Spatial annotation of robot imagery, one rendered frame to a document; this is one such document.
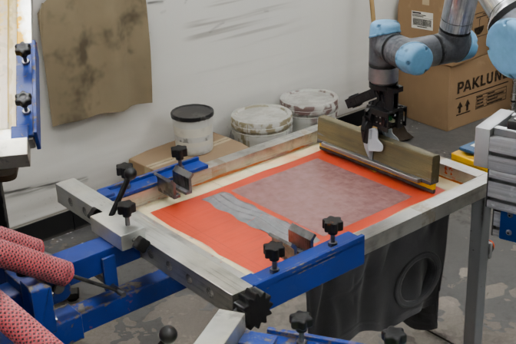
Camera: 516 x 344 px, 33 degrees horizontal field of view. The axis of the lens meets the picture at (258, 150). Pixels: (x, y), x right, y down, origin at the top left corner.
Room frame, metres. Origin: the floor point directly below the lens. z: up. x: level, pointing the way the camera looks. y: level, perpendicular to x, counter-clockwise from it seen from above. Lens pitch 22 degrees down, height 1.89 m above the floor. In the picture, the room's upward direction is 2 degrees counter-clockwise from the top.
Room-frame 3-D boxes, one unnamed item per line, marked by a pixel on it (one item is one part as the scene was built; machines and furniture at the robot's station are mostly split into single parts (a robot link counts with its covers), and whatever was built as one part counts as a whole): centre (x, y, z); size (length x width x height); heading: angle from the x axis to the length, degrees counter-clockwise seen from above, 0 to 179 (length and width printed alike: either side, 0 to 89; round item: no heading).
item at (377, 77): (2.10, -0.32, 1.22); 0.08 x 0.08 x 0.05
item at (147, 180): (2.01, 0.26, 0.97); 0.30 x 0.05 x 0.07; 129
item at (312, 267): (1.58, -0.09, 0.97); 0.30 x 0.05 x 0.07; 129
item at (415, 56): (2.01, -0.38, 1.30); 0.11 x 0.11 x 0.08; 24
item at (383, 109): (2.10, -0.32, 1.14); 0.09 x 0.08 x 0.12; 39
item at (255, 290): (1.39, 0.03, 1.02); 0.07 x 0.06 x 0.07; 129
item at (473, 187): (1.95, -0.10, 0.97); 0.79 x 0.58 x 0.04; 129
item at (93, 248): (1.59, 0.34, 1.02); 0.17 x 0.06 x 0.05; 129
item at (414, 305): (1.84, -0.26, 0.79); 0.46 x 0.09 x 0.33; 129
